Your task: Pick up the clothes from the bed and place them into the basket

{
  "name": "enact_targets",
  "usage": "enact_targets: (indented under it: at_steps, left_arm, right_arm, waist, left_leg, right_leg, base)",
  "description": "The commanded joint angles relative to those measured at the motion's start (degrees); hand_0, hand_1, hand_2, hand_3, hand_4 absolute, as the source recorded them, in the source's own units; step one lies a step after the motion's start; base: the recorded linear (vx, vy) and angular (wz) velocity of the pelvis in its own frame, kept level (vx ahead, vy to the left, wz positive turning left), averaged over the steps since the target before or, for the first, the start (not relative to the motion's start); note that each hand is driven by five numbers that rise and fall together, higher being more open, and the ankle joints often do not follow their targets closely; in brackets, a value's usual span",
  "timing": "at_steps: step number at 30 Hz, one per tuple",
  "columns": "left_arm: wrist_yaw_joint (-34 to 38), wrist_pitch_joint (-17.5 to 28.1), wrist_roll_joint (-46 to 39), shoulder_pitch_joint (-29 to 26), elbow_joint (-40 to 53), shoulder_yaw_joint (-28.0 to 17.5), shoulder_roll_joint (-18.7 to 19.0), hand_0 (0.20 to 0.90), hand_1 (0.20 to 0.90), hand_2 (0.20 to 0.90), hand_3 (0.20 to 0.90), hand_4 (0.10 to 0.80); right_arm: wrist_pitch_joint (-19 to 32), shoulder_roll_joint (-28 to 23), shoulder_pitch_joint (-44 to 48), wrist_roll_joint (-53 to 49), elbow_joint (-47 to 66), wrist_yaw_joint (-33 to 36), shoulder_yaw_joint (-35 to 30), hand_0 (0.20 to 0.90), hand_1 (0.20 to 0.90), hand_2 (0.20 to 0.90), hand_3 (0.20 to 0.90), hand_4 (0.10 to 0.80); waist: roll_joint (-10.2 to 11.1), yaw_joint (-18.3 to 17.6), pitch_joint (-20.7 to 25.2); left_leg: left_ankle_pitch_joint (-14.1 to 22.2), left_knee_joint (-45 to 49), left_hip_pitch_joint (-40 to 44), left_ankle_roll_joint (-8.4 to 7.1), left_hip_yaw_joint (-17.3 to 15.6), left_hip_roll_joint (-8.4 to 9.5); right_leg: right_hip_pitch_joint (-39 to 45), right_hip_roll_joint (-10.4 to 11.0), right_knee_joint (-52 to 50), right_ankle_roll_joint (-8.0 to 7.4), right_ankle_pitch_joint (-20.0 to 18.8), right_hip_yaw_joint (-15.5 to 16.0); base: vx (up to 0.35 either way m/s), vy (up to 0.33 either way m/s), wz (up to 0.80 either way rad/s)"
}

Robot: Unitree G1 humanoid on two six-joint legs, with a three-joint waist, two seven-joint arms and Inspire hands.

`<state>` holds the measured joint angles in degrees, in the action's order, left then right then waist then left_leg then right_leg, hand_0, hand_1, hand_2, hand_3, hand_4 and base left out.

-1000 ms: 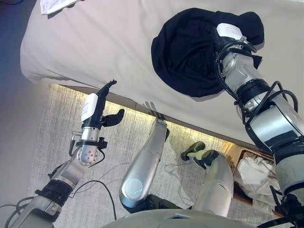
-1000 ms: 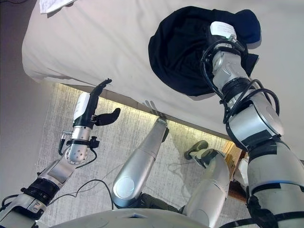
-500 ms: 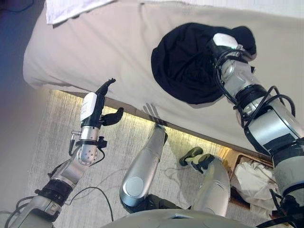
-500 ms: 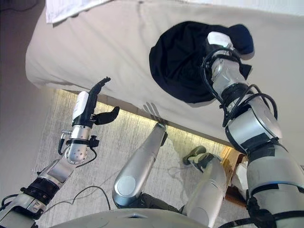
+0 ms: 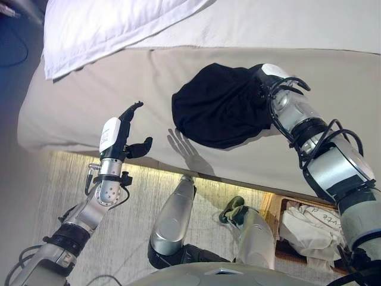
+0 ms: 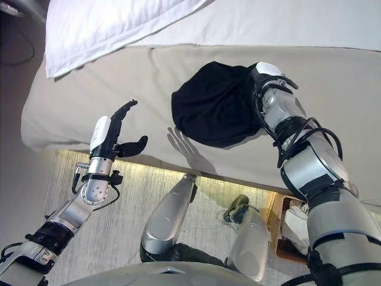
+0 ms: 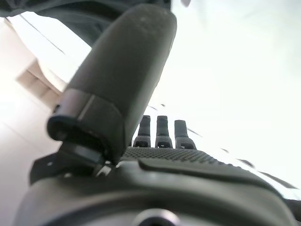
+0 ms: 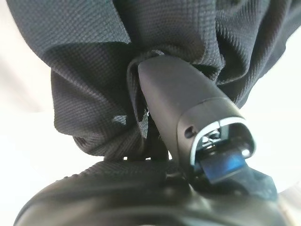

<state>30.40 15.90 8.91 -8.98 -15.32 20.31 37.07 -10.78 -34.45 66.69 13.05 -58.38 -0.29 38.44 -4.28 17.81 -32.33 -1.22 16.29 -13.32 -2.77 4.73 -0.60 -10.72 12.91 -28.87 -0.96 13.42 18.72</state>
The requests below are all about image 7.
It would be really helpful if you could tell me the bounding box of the black garment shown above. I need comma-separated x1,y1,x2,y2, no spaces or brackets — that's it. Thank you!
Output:
0,0,174,48

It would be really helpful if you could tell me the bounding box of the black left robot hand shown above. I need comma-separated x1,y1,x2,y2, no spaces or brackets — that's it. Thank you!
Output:
11,3,301,226

